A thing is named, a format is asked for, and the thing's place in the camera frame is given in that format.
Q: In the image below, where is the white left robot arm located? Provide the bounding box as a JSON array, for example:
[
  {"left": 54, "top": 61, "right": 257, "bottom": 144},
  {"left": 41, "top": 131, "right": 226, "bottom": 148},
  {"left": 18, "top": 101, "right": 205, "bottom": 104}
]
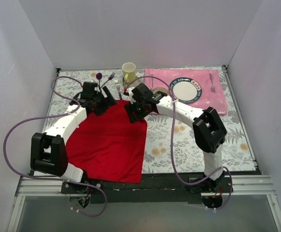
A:
[{"left": 30, "top": 82, "right": 117, "bottom": 193}]

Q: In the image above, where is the yellow ceramic mug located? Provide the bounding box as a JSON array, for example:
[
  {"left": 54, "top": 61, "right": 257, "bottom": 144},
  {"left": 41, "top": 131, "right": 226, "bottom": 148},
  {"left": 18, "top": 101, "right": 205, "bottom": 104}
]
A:
[{"left": 122, "top": 62, "right": 136, "bottom": 83}]

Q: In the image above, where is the purple fork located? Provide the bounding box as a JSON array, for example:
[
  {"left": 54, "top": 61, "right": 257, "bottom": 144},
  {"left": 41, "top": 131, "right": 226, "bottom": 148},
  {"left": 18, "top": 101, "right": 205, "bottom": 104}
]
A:
[{"left": 100, "top": 72, "right": 115, "bottom": 89}]

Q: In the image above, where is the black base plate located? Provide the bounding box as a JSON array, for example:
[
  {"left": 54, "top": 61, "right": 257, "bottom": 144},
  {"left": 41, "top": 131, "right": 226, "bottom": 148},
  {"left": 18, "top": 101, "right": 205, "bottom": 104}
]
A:
[{"left": 60, "top": 171, "right": 230, "bottom": 203}]

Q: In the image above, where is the red cloth napkin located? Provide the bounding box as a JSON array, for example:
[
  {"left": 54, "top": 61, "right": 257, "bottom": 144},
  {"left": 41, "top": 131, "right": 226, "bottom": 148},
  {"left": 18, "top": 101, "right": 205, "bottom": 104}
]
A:
[{"left": 66, "top": 100, "right": 147, "bottom": 184}]

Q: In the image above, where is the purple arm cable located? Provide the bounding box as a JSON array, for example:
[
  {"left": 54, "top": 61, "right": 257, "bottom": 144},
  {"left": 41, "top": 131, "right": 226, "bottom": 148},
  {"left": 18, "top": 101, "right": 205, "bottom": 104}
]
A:
[
  {"left": 3, "top": 76, "right": 107, "bottom": 218},
  {"left": 126, "top": 76, "right": 233, "bottom": 210}
]

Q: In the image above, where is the silver spoon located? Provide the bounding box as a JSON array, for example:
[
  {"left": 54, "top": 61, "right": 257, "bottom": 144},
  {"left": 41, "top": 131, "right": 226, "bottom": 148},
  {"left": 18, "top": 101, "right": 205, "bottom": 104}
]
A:
[{"left": 151, "top": 74, "right": 154, "bottom": 91}]

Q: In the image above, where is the pink placemat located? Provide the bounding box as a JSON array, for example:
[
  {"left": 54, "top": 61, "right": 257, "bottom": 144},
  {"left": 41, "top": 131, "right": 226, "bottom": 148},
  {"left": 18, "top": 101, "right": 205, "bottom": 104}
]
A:
[{"left": 144, "top": 68, "right": 228, "bottom": 115}]

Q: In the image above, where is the white plate blue rim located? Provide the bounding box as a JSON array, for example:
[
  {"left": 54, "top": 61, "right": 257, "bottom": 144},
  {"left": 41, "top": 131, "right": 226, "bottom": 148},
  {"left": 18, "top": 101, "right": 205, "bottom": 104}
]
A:
[{"left": 169, "top": 77, "right": 202, "bottom": 104}]

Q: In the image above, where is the cream enamel mug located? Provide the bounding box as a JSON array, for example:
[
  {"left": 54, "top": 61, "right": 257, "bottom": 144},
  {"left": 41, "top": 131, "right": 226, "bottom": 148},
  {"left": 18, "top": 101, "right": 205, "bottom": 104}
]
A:
[{"left": 153, "top": 87, "right": 169, "bottom": 96}]

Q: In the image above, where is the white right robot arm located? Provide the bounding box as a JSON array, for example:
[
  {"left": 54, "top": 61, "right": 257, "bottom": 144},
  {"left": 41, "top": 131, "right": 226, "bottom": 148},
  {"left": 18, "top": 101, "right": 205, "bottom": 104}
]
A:
[{"left": 124, "top": 83, "right": 227, "bottom": 192}]

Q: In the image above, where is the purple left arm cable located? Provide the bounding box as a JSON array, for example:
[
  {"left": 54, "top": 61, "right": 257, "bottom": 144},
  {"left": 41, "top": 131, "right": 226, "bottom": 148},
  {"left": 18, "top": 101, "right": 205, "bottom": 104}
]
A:
[{"left": 3, "top": 76, "right": 107, "bottom": 218}]

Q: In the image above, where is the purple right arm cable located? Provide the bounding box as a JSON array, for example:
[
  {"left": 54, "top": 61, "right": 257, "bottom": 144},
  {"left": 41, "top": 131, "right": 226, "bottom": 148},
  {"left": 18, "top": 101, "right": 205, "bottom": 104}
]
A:
[{"left": 126, "top": 76, "right": 233, "bottom": 210}]

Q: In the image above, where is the purple spoon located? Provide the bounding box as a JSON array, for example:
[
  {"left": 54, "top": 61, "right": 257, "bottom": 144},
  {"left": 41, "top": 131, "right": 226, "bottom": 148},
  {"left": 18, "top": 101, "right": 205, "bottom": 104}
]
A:
[{"left": 96, "top": 72, "right": 102, "bottom": 90}]

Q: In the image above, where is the speckled round coaster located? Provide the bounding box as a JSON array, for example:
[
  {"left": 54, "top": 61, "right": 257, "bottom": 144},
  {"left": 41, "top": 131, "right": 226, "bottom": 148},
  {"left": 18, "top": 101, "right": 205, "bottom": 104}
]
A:
[{"left": 123, "top": 76, "right": 143, "bottom": 92}]

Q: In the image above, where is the silver fork on placemat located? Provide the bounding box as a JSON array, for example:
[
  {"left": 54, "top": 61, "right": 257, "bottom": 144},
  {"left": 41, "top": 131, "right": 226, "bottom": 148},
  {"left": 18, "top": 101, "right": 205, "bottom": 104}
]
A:
[{"left": 209, "top": 73, "right": 215, "bottom": 92}]

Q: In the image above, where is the aluminium frame rail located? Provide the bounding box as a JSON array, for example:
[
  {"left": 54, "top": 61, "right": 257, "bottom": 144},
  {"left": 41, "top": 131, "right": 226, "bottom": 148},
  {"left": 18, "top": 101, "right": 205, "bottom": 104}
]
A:
[{"left": 6, "top": 175, "right": 281, "bottom": 232}]

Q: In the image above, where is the silver fork black handle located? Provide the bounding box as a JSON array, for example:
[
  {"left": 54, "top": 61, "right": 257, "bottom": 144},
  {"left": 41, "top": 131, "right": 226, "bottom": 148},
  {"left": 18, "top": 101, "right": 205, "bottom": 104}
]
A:
[{"left": 114, "top": 79, "right": 123, "bottom": 100}]

